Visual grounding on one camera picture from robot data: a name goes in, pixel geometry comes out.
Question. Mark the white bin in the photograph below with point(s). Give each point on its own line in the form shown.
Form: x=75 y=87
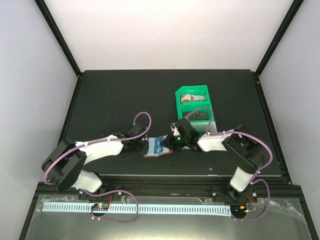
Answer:
x=201 y=125

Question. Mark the green bin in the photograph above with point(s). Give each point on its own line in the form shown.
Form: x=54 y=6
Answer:
x=192 y=89
x=192 y=106

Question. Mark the circuit board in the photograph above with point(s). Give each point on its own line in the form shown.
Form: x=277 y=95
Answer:
x=244 y=209
x=100 y=206

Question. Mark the brown leather card holder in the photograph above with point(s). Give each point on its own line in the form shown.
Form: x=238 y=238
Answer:
x=151 y=154

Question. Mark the left black frame post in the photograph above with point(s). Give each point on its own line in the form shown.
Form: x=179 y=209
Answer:
x=48 y=17

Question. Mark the green upper bin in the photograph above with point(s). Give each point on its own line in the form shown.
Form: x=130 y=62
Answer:
x=192 y=89

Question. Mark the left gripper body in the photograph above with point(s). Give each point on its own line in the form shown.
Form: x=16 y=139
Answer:
x=138 y=149

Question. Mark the blue credit card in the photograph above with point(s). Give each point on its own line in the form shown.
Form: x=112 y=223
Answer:
x=158 y=148

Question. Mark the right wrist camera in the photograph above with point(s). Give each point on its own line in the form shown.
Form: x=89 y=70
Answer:
x=174 y=129

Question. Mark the black frame post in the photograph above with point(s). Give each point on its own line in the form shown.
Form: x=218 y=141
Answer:
x=48 y=17
x=282 y=29

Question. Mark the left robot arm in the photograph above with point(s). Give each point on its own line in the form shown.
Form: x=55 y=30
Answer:
x=63 y=168

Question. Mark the white slotted cable duct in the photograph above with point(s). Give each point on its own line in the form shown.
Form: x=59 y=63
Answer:
x=146 y=209

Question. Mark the black cards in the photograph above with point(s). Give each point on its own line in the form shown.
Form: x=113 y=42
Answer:
x=196 y=116

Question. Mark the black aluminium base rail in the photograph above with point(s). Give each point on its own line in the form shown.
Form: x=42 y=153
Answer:
x=216 y=188

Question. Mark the red white cards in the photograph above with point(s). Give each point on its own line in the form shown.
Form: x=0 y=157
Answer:
x=192 y=98

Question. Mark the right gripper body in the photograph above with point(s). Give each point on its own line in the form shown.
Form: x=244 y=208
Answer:
x=177 y=143

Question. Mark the left circuit board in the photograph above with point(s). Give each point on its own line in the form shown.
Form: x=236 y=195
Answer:
x=100 y=206

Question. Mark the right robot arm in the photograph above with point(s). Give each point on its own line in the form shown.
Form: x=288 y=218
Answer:
x=252 y=154

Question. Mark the right circuit board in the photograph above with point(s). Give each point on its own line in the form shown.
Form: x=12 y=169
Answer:
x=244 y=209

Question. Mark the green middle bin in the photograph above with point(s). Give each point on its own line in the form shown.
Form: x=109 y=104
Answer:
x=192 y=106

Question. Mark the right black frame post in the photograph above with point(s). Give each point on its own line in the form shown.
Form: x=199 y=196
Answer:
x=282 y=29

